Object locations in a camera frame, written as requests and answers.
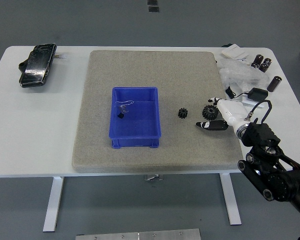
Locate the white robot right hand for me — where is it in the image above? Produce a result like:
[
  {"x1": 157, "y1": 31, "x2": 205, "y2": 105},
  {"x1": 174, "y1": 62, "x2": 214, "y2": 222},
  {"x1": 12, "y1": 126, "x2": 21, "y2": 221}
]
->
[{"x1": 195, "y1": 96, "x2": 251, "y2": 132}]

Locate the large black gear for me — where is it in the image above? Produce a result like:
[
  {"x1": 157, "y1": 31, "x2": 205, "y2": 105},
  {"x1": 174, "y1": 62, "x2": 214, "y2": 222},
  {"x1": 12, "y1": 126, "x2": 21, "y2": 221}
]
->
[{"x1": 202, "y1": 104, "x2": 220, "y2": 120}]

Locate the small black gear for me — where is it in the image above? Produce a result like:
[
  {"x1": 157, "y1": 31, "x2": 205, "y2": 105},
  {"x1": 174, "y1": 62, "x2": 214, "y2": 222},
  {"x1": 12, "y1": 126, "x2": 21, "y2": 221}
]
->
[{"x1": 177, "y1": 107, "x2": 189, "y2": 120}]

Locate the flat white box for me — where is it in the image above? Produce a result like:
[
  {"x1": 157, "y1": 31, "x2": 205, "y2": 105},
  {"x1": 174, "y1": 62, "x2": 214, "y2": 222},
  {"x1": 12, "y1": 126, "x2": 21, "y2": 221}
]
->
[{"x1": 221, "y1": 43, "x2": 251, "y2": 61}]

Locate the blue plastic box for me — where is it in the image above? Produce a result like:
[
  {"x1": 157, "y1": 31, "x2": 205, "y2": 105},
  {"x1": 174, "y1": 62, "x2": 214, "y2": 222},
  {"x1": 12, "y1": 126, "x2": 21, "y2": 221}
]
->
[{"x1": 107, "y1": 86, "x2": 163, "y2": 150}]

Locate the white flat block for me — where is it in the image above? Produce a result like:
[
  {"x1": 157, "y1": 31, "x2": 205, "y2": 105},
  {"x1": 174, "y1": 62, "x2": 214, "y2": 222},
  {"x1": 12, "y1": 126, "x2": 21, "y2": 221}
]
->
[{"x1": 241, "y1": 96, "x2": 266, "y2": 109}]

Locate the black power adapter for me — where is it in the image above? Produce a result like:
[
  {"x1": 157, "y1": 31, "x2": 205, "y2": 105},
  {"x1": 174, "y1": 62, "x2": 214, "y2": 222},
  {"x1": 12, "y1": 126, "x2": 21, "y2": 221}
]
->
[{"x1": 247, "y1": 87, "x2": 269, "y2": 103}]

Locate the clear bubble wrap bag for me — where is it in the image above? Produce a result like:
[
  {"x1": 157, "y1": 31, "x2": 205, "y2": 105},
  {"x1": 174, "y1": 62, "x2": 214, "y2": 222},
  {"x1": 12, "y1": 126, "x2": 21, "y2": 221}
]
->
[{"x1": 216, "y1": 57, "x2": 271, "y2": 92}]

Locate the large dark cylindrical capacitor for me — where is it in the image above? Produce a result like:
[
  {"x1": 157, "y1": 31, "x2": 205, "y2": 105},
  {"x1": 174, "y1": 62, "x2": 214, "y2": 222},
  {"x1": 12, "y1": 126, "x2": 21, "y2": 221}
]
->
[{"x1": 266, "y1": 75, "x2": 283, "y2": 93}]

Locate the white table leg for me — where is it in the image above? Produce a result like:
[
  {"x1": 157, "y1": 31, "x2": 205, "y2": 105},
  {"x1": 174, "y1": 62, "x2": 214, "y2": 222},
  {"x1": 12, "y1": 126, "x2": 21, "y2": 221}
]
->
[
  {"x1": 42, "y1": 175, "x2": 65, "y2": 233},
  {"x1": 219, "y1": 172, "x2": 242, "y2": 226}
]

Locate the grey-brown mat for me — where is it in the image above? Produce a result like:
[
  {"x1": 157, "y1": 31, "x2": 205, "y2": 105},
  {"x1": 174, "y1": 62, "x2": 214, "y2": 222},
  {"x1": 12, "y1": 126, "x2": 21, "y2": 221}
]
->
[{"x1": 71, "y1": 49, "x2": 244, "y2": 174}]

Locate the small clear plastic bag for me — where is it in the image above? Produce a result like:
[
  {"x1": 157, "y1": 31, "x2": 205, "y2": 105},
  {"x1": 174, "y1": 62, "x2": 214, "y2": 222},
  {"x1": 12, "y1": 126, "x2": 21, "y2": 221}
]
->
[{"x1": 114, "y1": 99, "x2": 136, "y2": 115}]

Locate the black device in plastic wrap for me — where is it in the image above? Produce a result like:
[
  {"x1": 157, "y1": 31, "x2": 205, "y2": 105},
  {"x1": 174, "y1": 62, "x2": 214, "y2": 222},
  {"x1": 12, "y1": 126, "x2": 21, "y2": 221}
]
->
[{"x1": 17, "y1": 43, "x2": 58, "y2": 89}]

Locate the black adapter cord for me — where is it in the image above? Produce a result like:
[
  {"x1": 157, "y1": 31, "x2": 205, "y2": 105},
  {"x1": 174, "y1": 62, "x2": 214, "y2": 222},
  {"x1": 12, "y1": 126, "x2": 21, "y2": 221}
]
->
[{"x1": 224, "y1": 85, "x2": 250, "y2": 100}]

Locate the metal under-table bracket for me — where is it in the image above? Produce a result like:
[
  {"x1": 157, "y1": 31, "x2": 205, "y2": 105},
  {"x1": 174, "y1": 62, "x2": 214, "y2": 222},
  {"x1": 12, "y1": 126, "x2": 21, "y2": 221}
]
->
[{"x1": 143, "y1": 174, "x2": 165, "y2": 182}]

